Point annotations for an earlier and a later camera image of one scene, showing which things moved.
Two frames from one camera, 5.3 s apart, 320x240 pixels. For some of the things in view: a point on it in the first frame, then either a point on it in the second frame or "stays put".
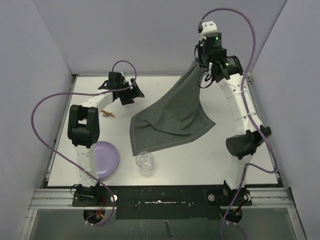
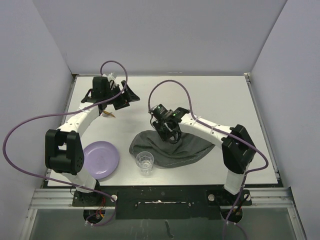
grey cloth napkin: [175, 115] → [167, 155]
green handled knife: [109, 113] stays put
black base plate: [165, 202] stays put
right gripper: [200, 49] → [164, 136]
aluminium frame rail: [273, 198] stays put
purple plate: [106, 159] stays put
